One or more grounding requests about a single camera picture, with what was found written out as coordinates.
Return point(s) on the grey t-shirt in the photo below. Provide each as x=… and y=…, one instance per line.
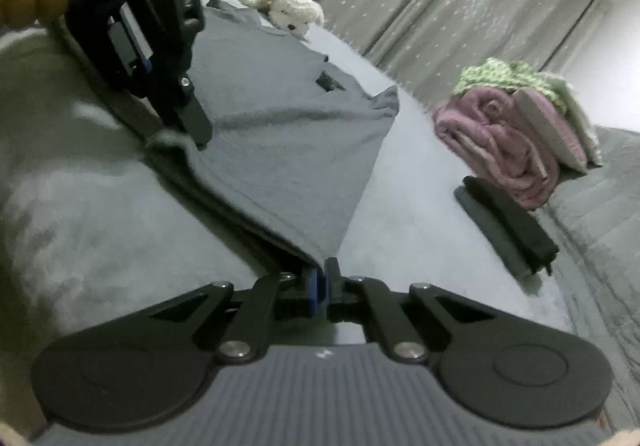
x=280, y=126

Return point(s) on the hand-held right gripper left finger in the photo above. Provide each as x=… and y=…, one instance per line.
x=314, y=291

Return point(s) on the grey quilted blanket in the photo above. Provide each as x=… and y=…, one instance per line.
x=600, y=251

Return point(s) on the grey star-print curtain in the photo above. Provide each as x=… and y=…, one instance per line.
x=450, y=1

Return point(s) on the green patterned cloth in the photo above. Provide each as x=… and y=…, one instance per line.
x=585, y=126
x=495, y=73

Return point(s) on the pink pillow grey edge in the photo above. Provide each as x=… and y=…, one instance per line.
x=550, y=126

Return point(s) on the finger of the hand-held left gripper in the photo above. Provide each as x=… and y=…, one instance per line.
x=192, y=118

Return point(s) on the folded grey garment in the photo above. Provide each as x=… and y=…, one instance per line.
x=485, y=221

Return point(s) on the folded black garment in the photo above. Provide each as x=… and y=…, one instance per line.
x=515, y=221

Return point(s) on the folded pink quilt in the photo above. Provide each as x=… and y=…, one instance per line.
x=500, y=146

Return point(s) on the white plush dog toy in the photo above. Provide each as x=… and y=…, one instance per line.
x=295, y=8

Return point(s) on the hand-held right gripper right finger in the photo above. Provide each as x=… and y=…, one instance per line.
x=327, y=286

